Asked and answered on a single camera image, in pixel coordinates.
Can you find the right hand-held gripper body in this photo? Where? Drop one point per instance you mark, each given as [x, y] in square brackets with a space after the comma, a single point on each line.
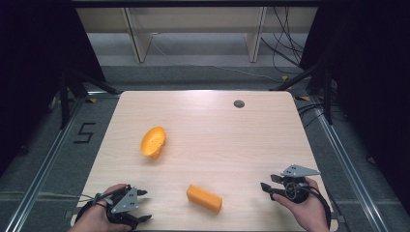
[296, 190]

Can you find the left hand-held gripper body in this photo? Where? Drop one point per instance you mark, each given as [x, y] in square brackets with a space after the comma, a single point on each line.
[125, 201]

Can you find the person's right hand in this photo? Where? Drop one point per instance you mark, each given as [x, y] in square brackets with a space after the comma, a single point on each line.
[311, 212]

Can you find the person's left hand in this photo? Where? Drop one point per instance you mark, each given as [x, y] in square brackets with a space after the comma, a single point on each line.
[95, 219]

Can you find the orange perforated soap dish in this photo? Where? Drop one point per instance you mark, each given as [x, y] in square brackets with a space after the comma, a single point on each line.
[152, 141]

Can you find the orange soap bar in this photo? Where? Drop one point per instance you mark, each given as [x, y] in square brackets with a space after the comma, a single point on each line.
[204, 198]

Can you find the grey table grommet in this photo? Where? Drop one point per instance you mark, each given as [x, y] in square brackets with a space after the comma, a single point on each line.
[239, 103]

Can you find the black metal stand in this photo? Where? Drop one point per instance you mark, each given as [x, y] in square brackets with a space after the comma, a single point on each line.
[327, 93]
[64, 96]

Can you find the dark curtain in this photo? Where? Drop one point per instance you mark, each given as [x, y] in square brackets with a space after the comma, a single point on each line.
[370, 80]
[32, 64]

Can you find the aluminium floor rail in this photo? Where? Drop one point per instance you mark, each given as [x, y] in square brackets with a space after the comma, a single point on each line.
[45, 167]
[351, 167]

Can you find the beige wooden desk frame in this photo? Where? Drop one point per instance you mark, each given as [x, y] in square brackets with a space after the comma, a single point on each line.
[138, 38]

